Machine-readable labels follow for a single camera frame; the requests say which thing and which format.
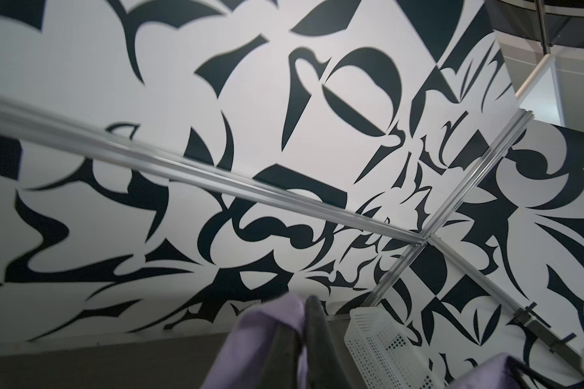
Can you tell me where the black hook rail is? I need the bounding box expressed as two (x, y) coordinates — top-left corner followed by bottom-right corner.
(513, 302), (584, 377)

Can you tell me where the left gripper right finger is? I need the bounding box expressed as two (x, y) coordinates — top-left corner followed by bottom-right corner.
(304, 295), (363, 388)

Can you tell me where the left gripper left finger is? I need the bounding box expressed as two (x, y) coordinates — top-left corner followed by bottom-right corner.
(257, 324), (303, 389)

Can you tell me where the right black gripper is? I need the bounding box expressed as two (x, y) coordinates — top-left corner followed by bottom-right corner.
(505, 357), (584, 389)

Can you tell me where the white plastic basket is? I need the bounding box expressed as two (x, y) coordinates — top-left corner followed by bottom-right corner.
(345, 307), (444, 389)

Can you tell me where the aluminium frame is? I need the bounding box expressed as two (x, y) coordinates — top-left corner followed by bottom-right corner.
(0, 89), (584, 385)

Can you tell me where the purple t-shirt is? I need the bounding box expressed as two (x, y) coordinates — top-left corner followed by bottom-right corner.
(201, 292), (522, 389)

